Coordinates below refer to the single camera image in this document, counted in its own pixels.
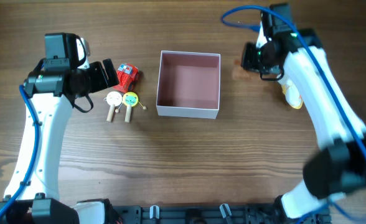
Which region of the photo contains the pink white cardboard box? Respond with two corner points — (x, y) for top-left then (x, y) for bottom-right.
(156, 50), (221, 119)

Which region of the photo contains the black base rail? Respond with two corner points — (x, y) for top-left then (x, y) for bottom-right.
(114, 203), (332, 224)

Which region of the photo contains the left blue cable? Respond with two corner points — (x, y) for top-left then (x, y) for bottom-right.
(0, 84), (40, 224)

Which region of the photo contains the right blue cable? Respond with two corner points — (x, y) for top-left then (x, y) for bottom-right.
(220, 4), (366, 223)

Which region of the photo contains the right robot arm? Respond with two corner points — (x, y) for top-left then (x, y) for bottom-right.
(242, 4), (366, 222)

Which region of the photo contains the blue cable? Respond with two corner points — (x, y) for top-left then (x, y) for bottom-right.
(220, 4), (366, 223)
(0, 84), (40, 224)

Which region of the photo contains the brown plush bear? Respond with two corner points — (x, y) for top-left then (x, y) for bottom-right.
(232, 59), (251, 80)

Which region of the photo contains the red toy fire truck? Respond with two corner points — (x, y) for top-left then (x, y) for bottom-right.
(113, 63), (139, 93)

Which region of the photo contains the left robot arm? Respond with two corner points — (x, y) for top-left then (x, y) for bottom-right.
(0, 32), (121, 223)

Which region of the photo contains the yellow wooden rattle drum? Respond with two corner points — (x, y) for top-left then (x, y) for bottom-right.
(123, 91), (147, 123)

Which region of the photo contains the white wooden rattle drum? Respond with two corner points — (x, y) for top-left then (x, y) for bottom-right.
(104, 91), (123, 122)

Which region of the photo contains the white orange plush duck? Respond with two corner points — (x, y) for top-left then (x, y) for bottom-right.
(278, 75), (304, 110)

